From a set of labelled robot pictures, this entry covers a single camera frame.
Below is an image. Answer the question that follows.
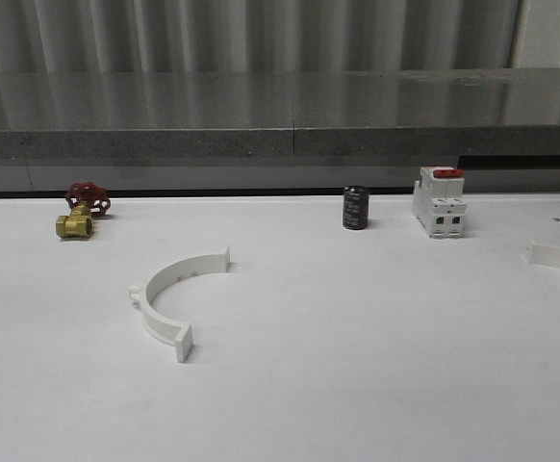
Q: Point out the grey stone countertop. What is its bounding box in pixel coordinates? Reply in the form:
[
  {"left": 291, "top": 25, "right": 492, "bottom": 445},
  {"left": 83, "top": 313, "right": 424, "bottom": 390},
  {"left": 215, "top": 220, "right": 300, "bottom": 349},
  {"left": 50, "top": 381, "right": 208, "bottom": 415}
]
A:
[{"left": 0, "top": 69, "right": 560, "bottom": 167}]

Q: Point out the black cylindrical capacitor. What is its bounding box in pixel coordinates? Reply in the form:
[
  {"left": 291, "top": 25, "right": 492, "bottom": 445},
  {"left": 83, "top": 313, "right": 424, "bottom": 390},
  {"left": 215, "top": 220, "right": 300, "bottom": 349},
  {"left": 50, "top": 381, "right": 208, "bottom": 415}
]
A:
[{"left": 343, "top": 185, "right": 369, "bottom": 230}]

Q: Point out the brass valve red handle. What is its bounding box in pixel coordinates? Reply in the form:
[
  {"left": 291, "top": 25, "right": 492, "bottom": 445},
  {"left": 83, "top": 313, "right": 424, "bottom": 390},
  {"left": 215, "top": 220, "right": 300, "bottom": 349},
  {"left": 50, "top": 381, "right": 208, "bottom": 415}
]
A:
[{"left": 56, "top": 182, "right": 111, "bottom": 239}]

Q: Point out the white red circuit breaker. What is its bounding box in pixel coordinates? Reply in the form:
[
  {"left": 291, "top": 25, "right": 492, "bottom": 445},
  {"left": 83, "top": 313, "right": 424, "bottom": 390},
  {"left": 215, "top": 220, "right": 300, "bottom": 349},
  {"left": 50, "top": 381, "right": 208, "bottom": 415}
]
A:
[{"left": 413, "top": 167, "right": 467, "bottom": 239}]

